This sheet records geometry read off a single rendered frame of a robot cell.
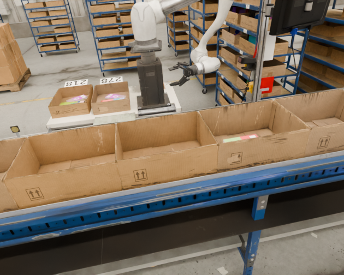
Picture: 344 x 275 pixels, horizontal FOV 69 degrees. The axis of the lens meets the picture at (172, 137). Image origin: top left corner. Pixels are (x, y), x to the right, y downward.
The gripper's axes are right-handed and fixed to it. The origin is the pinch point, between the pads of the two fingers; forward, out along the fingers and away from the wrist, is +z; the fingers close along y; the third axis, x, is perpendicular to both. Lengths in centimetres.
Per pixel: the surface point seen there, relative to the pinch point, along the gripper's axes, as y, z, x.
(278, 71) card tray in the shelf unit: 27, -108, -2
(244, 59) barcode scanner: -13, -47, -23
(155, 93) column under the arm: 10.5, 12.8, 0.7
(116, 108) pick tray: 16.4, 43.9, 4.8
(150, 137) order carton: -17, 40, -65
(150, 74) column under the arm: -3.9, 13.6, 4.8
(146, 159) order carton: -33, 50, -89
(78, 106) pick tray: 13, 69, 16
